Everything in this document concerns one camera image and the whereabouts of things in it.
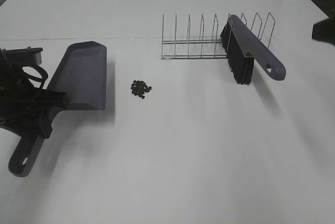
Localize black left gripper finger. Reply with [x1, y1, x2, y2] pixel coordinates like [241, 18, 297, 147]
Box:
[39, 90, 69, 109]
[31, 107, 53, 139]

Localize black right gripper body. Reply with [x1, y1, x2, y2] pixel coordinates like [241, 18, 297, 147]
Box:
[311, 17, 335, 46]

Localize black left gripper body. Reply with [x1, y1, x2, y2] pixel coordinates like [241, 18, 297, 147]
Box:
[1, 59, 43, 132]

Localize grey plastic dustpan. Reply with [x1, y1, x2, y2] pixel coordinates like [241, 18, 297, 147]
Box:
[1, 41, 107, 177]

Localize grey hand brush black bristles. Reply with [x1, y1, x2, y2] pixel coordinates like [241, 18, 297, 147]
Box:
[220, 15, 286, 85]

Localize pile of coffee beans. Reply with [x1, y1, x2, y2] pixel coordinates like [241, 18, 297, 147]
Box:
[130, 80, 152, 99]

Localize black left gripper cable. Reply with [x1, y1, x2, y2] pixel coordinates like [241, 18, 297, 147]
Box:
[22, 64, 49, 90]

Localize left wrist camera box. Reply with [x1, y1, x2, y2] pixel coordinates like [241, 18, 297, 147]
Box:
[4, 48, 43, 66]

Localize metal wire rack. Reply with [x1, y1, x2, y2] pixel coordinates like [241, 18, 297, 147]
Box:
[160, 12, 276, 60]

